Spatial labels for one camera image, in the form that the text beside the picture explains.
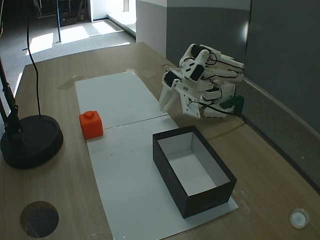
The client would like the orange cube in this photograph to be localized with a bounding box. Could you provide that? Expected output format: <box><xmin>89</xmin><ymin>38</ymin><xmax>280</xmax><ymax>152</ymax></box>
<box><xmin>79</xmin><ymin>109</ymin><xmax>105</xmax><ymax>140</ymax></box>

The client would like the dark brown open box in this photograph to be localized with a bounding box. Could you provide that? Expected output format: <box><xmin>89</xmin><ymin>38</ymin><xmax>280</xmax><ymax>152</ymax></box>
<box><xmin>152</xmin><ymin>125</ymin><xmax>238</xmax><ymax>220</ymax></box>

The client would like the white paper sheet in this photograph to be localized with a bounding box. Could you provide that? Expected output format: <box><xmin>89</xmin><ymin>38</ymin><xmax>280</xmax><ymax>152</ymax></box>
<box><xmin>74</xmin><ymin>71</ymin><xmax>170</xmax><ymax>131</ymax></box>
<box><xmin>84</xmin><ymin>115</ymin><xmax>240</xmax><ymax>240</ymax></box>

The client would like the green table clamp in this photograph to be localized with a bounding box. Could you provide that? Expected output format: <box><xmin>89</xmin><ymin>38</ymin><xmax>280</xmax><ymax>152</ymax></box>
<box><xmin>219</xmin><ymin>96</ymin><xmax>245</xmax><ymax>117</ymax></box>

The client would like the blue pole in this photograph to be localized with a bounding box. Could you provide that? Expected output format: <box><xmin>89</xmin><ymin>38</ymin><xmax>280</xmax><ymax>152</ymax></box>
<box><xmin>56</xmin><ymin>0</ymin><xmax>63</xmax><ymax>43</ymax></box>

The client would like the black desk lamp stand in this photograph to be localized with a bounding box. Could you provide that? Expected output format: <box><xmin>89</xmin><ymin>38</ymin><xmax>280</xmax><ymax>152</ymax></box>
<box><xmin>0</xmin><ymin>56</ymin><xmax>64</xmax><ymax>170</ymax></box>

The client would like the white round cap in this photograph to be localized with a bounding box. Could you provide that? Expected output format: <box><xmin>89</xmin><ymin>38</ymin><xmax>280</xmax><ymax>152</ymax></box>
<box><xmin>289</xmin><ymin>207</ymin><xmax>310</xmax><ymax>230</ymax></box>

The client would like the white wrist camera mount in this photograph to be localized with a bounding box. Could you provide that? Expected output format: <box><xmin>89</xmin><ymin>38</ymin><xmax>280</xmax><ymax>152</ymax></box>
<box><xmin>176</xmin><ymin>79</ymin><xmax>202</xmax><ymax>121</ymax></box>

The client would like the black lamp cable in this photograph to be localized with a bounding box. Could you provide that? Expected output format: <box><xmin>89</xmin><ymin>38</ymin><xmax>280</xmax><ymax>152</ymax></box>
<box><xmin>24</xmin><ymin>0</ymin><xmax>42</xmax><ymax>117</ymax></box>

